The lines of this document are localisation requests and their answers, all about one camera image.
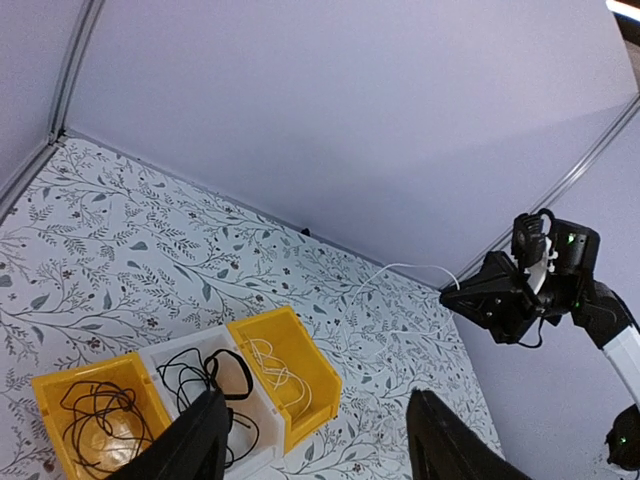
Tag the white translucent plastic bin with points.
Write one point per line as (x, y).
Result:
(210, 360)

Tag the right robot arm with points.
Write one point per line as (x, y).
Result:
(572, 290)

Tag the yellow plastic bin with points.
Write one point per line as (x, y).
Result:
(303, 386)
(101, 416)

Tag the left aluminium frame post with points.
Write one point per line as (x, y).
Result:
(80, 38)

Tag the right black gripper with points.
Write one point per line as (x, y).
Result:
(497, 299)

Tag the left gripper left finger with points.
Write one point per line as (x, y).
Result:
(192, 447)

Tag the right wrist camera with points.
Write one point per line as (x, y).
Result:
(532, 248)

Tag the near yellow plastic bin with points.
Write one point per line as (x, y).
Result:
(101, 416)

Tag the far yellow plastic bin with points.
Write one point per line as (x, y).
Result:
(303, 386)

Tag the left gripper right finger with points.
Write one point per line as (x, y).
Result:
(442, 447)

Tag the floral table cloth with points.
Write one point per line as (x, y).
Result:
(102, 256)

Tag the aluminium frame post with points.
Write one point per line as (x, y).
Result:
(80, 38)
(566, 181)

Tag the right aluminium frame post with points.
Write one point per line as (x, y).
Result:
(566, 181)

